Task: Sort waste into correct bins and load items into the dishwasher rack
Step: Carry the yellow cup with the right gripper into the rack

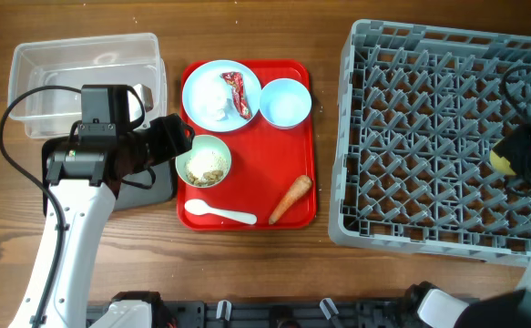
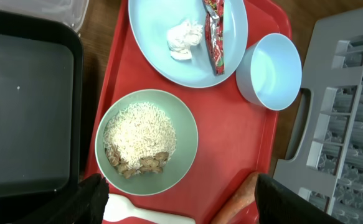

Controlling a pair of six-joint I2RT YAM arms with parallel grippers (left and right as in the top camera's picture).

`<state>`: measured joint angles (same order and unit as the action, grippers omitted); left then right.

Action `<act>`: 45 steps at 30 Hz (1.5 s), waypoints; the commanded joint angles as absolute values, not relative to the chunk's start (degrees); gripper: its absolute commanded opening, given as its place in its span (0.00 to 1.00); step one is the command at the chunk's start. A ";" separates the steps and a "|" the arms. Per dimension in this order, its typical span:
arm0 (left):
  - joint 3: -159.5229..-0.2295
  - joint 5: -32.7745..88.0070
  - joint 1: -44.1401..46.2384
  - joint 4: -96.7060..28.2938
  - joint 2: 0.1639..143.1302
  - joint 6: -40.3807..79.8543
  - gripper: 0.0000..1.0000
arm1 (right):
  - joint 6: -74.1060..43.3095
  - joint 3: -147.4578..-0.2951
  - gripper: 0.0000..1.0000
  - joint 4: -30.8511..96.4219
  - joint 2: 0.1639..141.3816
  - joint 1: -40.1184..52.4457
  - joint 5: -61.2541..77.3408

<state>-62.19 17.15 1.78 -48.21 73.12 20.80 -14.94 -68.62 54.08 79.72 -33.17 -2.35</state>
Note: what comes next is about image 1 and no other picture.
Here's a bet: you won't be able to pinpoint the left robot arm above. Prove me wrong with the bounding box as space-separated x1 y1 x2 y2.
11 114 195 327

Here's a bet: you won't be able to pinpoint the orange carrot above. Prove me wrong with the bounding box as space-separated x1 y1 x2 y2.
269 175 313 225

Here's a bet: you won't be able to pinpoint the light blue plate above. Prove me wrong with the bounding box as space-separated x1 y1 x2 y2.
182 60 261 132

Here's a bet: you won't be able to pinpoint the white plastic spoon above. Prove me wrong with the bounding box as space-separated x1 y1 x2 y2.
184 199 257 225

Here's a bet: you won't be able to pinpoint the red snack wrapper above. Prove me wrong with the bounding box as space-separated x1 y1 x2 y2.
220 72 252 120

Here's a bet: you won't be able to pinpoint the rice and food scraps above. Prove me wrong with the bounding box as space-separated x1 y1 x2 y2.
185 149 229 187

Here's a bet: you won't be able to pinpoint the green bowl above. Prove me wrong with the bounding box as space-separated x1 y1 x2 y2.
175 135 232 189

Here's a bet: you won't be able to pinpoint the yellow cup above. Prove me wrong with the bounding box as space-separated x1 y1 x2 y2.
489 150 516 176

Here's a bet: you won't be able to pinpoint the grey dishwasher rack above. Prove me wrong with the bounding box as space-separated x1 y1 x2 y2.
328 19 531 267

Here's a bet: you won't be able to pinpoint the white tissue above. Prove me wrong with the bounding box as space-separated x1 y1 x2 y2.
205 93 232 121

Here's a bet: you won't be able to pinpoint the black tray bin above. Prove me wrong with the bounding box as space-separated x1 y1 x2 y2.
41 137 177 211

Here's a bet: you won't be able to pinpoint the clear plastic bin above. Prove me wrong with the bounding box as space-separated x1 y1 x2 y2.
8 33 168 138

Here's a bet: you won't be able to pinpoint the light blue bowl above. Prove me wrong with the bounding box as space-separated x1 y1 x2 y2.
260 78 312 129

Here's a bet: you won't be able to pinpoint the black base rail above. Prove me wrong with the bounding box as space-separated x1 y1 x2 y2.
86 291 480 328

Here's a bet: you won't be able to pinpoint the red plastic tray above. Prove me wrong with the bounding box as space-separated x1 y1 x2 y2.
176 58 318 231

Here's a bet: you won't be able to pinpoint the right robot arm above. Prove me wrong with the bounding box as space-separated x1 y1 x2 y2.
416 124 531 328

